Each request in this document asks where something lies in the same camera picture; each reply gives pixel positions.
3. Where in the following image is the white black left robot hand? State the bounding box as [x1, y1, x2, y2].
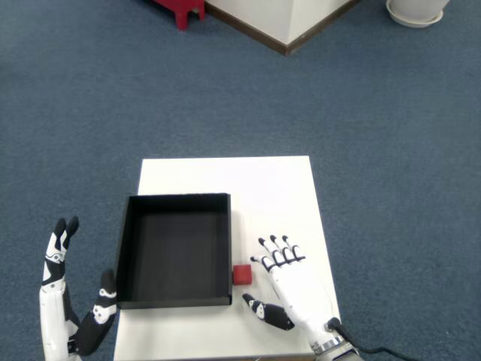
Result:
[39, 216, 118, 361]

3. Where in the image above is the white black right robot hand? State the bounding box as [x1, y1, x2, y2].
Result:
[242, 235, 345, 353]

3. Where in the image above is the small red cube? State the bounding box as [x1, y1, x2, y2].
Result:
[232, 264, 253, 286]

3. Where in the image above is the black open box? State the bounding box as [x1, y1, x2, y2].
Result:
[115, 193, 234, 310]

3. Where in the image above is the white pot saucer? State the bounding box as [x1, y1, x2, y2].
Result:
[386, 2, 445, 29]

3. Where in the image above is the red plastic stool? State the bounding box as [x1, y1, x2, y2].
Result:
[152, 0, 206, 31]

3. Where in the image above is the white plant pot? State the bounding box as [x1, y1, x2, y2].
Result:
[389, 0, 451, 18]

